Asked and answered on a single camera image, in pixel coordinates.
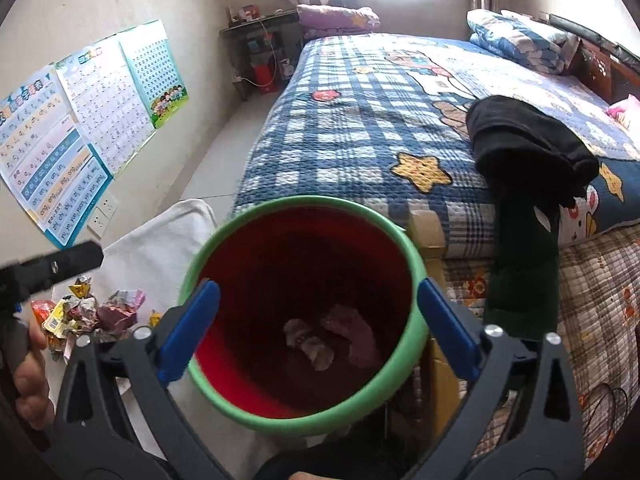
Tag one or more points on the blue plaid bed quilt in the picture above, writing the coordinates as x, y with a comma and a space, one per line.
379, 119

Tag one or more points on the trash inside bin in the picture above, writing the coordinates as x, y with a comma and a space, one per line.
341, 336

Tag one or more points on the gold foil wrapper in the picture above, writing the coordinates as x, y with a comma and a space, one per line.
81, 288

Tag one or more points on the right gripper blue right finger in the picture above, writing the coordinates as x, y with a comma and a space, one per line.
454, 328

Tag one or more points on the dark corner shelf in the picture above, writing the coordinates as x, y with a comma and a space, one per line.
276, 39

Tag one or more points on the white wall socket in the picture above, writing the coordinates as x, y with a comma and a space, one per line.
102, 215

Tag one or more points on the red bin with green rim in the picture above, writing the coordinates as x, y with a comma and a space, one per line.
298, 257

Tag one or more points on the white chart wall poster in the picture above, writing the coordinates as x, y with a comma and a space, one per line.
102, 93

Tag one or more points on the green chart wall poster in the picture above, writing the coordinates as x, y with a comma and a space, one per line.
147, 52

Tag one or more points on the blue white folded duvet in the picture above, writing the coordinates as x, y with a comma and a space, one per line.
534, 45

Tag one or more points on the pink paper wrapper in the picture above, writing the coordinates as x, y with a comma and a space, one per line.
118, 315

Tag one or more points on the purple folded blanket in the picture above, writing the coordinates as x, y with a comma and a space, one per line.
322, 21

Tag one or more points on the person's left hand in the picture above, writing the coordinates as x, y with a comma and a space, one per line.
33, 403

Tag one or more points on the red item on shelf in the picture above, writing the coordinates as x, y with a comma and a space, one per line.
265, 78

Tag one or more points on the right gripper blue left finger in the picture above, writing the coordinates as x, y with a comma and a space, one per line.
182, 329

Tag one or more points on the black clothing on bed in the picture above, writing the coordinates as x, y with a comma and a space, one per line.
533, 166

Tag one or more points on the brown plaid bed sheet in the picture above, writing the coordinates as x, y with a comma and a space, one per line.
599, 325

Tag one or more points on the pinyin wall poster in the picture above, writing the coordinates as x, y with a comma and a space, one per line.
53, 172

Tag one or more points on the dark wooden headboard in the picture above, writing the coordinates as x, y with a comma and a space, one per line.
608, 69

